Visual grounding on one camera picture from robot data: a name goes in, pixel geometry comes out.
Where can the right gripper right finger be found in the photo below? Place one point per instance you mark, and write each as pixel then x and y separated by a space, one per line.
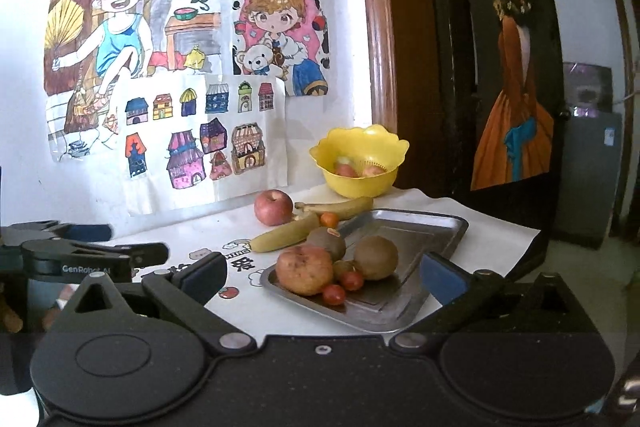
pixel 460 295

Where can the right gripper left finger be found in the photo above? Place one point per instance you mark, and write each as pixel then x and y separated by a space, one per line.
pixel 182 296

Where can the brown kiwi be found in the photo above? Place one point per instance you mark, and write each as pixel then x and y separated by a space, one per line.
pixel 375 257
pixel 330 240

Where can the cherry tomato one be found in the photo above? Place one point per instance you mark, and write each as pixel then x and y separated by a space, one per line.
pixel 352 280

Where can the red apple back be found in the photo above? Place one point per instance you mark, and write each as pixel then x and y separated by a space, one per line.
pixel 273 207

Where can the cherry tomato two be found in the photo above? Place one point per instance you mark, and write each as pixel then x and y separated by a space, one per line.
pixel 334 295

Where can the yellow banana front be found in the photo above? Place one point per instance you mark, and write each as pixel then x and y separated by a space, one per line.
pixel 286 235

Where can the yellow banana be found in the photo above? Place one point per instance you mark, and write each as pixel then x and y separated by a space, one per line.
pixel 344 210
pixel 286 235

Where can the yellow banana back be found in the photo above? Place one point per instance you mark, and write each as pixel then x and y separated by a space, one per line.
pixel 344 210

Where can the brown kiwi back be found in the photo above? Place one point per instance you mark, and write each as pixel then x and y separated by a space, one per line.
pixel 330 240

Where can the small orange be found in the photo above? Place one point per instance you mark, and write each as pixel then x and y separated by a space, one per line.
pixel 330 220

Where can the metal tray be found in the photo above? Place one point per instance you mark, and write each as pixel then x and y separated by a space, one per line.
pixel 390 304

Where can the houses drawing paper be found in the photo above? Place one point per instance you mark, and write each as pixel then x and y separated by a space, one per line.
pixel 186 141

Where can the fruit pieces in bowl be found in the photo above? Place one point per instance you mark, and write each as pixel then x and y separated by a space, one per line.
pixel 345 166

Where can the yellow plastic bowl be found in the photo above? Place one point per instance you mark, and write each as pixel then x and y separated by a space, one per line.
pixel 371 145

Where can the lady painting black panel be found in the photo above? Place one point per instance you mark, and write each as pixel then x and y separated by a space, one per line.
pixel 519 83

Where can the grey appliance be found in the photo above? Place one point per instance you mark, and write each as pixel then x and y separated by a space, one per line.
pixel 592 148

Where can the boy with fan drawing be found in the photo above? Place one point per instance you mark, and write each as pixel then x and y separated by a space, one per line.
pixel 97 52

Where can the pink girl drawing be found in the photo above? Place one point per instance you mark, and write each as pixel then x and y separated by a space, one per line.
pixel 286 39

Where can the brown wooden door frame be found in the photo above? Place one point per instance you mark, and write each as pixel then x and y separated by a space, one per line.
pixel 380 33

